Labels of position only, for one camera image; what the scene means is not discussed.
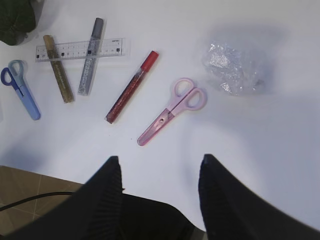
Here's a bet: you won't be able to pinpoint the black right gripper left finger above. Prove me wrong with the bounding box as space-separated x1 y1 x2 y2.
4 156 123 240

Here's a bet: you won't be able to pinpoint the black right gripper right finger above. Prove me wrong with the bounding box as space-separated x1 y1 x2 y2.
198 154 320 240

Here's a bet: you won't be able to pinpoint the pink scissors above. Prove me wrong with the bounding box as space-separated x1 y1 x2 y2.
137 78 207 146

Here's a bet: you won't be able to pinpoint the clear plastic sheet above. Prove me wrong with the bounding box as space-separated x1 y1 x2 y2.
202 41 265 96

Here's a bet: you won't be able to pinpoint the purple grapes with leaf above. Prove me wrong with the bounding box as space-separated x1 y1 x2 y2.
0 0 44 46

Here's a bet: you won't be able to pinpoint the gold glitter pen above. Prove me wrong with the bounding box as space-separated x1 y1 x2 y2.
43 35 74 104

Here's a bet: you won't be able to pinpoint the red glitter pen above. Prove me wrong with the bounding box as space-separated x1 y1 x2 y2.
105 51 159 124

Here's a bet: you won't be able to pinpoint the silver glitter pen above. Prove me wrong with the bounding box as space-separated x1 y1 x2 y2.
77 17 104 96

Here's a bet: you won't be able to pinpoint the clear plastic ruler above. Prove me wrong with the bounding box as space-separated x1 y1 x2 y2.
34 38 130 63

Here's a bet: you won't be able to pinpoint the blue scissors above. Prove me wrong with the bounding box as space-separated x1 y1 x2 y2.
0 59 41 121

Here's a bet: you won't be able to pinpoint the black cable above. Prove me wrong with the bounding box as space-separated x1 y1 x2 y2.
0 191 77 212

